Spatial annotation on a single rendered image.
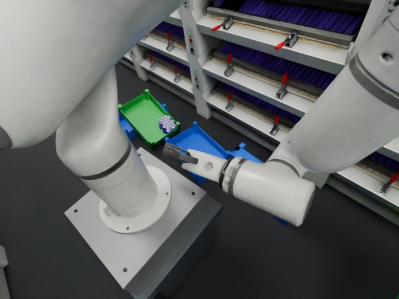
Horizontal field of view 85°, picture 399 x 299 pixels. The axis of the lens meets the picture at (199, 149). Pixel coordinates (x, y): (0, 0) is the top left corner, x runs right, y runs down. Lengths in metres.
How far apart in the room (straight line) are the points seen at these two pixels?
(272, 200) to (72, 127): 0.36
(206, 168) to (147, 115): 0.92
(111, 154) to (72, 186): 0.90
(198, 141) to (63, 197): 0.73
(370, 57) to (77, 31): 0.26
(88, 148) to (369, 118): 0.37
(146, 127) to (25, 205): 0.70
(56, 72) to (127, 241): 0.41
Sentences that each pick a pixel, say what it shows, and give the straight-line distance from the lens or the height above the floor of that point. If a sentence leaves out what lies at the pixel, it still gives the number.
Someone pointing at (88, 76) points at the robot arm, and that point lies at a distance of 0.26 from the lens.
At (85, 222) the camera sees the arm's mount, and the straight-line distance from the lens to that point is 0.65.
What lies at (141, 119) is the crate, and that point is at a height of 0.08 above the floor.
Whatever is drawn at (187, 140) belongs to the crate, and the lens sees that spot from 1.22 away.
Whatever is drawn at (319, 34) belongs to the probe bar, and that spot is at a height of 0.58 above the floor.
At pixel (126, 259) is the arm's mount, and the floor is 0.38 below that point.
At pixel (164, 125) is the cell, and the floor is 0.08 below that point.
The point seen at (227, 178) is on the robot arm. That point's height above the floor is 0.51.
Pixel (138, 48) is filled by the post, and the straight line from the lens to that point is 1.74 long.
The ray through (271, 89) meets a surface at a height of 0.35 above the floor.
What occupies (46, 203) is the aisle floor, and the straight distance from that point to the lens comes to 1.32.
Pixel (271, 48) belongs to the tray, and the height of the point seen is 0.52.
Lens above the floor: 0.88
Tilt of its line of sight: 49 degrees down
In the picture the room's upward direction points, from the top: 10 degrees counter-clockwise
